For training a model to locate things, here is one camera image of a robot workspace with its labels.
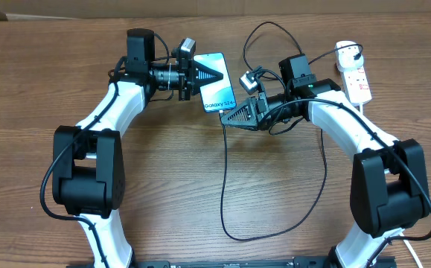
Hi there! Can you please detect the blue-framed smartphone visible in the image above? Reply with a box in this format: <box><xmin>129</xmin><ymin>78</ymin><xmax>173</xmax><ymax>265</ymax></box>
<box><xmin>194</xmin><ymin>52</ymin><xmax>237</xmax><ymax>112</ymax></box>

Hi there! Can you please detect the black charging cable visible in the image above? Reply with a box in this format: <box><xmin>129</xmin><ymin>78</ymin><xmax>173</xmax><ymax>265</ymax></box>
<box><xmin>219</xmin><ymin>21</ymin><xmax>364</xmax><ymax>242</ymax></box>

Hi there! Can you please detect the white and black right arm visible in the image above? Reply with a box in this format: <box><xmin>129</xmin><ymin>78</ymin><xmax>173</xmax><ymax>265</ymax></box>
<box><xmin>220</xmin><ymin>54</ymin><xmax>431</xmax><ymax>267</ymax></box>

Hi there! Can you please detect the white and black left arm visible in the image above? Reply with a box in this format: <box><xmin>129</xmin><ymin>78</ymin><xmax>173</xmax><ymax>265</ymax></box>
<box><xmin>39</xmin><ymin>28</ymin><xmax>234</xmax><ymax>267</ymax></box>

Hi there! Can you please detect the white charger plug adapter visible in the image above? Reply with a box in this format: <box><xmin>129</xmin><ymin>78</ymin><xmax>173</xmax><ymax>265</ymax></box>
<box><xmin>335</xmin><ymin>40</ymin><xmax>364</xmax><ymax>72</ymax></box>

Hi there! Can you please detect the white power strip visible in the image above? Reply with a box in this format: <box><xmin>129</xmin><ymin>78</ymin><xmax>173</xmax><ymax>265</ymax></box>
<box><xmin>341</xmin><ymin>67</ymin><xmax>372</xmax><ymax>106</ymax></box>

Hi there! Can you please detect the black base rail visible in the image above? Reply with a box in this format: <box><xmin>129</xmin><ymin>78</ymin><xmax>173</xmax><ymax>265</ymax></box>
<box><xmin>66</xmin><ymin>255</ymin><xmax>398</xmax><ymax>268</ymax></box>

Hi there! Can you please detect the white power strip cord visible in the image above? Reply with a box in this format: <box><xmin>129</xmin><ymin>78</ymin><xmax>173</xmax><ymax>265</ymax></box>
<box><xmin>358</xmin><ymin>103</ymin><xmax>424</xmax><ymax>268</ymax></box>

